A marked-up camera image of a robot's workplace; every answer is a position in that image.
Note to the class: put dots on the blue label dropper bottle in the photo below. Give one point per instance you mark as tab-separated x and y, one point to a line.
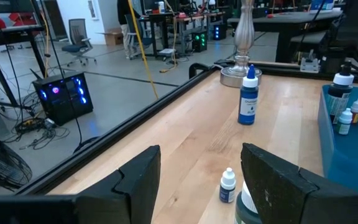
227	189

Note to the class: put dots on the blue plastic bin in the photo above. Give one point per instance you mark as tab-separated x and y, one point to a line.
353	161

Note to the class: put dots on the computer tower green lights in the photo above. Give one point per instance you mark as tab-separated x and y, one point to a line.
199	41

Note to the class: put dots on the orange label dropper bottle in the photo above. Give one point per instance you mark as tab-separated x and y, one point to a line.
356	113

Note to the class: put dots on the tall green food colouring bottle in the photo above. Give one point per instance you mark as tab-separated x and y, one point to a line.
242	213

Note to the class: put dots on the tall blue food colouring bottle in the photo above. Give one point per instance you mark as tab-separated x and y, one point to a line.
248	105

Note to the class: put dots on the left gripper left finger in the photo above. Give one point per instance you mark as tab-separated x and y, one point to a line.
135	193

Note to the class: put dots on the black shelf table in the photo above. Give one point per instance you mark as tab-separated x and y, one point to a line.
11	31

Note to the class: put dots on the black work table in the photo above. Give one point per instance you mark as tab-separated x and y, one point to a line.
291	21

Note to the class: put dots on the person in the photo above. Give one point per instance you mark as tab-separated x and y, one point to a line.
126	25

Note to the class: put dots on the grey metal base bracket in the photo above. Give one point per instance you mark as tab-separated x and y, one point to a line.
309	65

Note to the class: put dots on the grey office chair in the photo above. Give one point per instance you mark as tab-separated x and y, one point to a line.
78	40

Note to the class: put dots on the cardboard box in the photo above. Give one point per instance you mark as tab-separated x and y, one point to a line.
112	38

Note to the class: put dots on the table lamp with white shade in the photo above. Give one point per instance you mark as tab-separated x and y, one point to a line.
243	34

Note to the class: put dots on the framed wall picture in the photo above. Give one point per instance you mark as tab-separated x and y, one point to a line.
91	9

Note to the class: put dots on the workbench with black legs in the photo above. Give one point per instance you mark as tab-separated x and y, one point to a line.
185	20

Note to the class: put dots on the blue white wipes tub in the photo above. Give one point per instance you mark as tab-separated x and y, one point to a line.
322	5

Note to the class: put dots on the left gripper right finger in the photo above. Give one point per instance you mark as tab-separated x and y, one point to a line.
278	193

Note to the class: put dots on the black aluminium table frame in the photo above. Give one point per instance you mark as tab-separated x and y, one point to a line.
120	133

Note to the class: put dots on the black floor fan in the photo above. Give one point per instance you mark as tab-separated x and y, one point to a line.
2	161

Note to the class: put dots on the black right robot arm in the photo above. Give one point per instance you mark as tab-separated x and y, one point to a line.
350	28

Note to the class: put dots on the black computer tower blue lights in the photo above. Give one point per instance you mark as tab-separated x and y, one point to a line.
62	99

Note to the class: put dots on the green label dropper bottle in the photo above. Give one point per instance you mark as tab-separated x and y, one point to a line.
344	124

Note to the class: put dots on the small computer tower blue lights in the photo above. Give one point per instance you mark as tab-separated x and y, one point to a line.
220	32

